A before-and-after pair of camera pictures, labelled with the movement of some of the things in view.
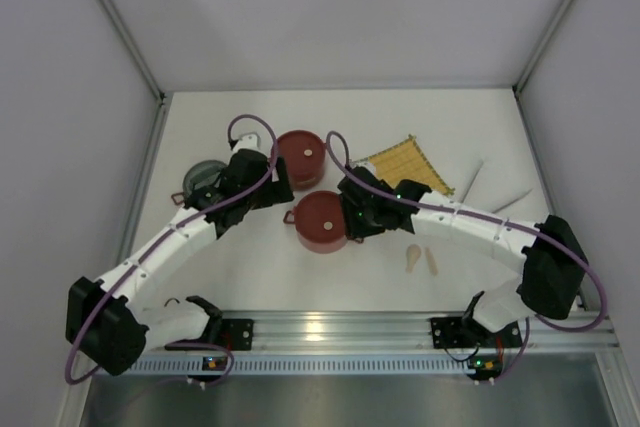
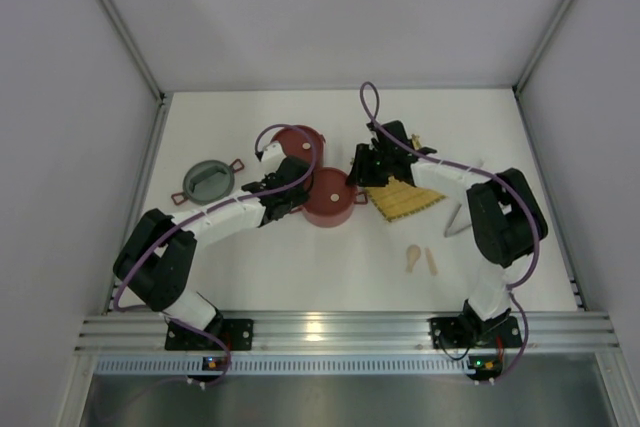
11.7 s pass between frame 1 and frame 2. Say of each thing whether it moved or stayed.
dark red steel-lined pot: stayed
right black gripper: moved
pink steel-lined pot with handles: moved
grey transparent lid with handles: stayed
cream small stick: stayed
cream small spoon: stayed
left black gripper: moved
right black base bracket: stayed
